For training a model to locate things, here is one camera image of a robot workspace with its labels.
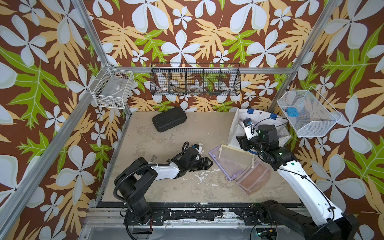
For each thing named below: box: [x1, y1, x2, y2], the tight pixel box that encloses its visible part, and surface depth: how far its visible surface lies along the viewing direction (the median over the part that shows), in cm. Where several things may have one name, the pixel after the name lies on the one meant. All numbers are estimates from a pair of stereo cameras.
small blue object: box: [286, 107, 299, 118], surface depth 87 cm
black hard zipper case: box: [152, 107, 187, 133], surface depth 113 cm
